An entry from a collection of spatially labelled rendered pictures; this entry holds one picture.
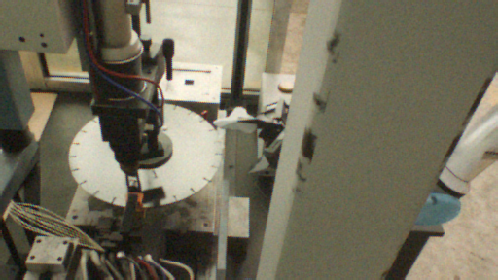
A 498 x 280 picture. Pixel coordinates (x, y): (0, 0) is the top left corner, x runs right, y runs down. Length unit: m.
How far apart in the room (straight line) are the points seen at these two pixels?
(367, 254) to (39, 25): 0.51
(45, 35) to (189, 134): 0.55
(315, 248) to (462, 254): 2.18
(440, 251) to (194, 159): 1.50
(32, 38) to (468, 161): 0.82
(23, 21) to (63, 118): 0.89
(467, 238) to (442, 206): 1.32
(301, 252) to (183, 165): 0.86
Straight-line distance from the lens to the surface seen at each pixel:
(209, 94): 1.28
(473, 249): 2.37
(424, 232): 1.29
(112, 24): 0.66
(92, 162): 1.04
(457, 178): 1.07
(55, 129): 1.45
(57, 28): 0.60
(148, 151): 0.94
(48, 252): 0.99
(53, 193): 1.27
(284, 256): 0.16
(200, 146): 1.06
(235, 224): 1.08
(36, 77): 1.59
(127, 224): 0.88
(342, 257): 0.16
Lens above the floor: 1.68
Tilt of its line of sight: 42 degrees down
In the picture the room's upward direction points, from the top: 6 degrees clockwise
